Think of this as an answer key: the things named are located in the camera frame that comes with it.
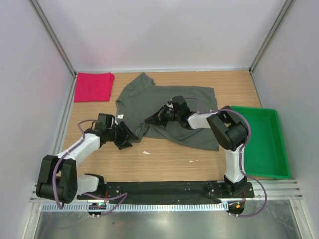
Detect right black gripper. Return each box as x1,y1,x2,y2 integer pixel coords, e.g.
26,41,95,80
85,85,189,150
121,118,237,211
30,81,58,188
145,104,181,128

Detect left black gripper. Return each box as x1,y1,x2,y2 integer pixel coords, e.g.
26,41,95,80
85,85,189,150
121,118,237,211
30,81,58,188
106,121,138,149

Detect grey t shirt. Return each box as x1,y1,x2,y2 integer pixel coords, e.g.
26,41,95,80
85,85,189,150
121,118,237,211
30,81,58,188
116,73,219,151

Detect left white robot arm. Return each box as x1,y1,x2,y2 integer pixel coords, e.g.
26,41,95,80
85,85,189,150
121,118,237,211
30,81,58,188
35,113,138,208

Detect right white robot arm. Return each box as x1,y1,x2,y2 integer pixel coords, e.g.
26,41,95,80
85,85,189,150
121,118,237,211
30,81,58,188
145,96,251,197

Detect folded pink t shirt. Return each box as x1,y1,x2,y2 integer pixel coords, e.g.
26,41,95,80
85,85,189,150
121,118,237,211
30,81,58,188
74,73,115,103

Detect green plastic tray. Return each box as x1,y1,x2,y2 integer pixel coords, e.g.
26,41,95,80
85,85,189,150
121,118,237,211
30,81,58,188
232,106,291,179

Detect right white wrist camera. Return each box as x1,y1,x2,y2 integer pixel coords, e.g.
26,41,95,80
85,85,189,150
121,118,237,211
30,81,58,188
166,100,173,110

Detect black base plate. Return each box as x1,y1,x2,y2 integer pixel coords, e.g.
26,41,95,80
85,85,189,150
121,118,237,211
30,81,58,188
89,181,254,205

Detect white slotted cable duct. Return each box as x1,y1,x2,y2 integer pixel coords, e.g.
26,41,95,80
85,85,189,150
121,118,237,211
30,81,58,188
41,202,228,213

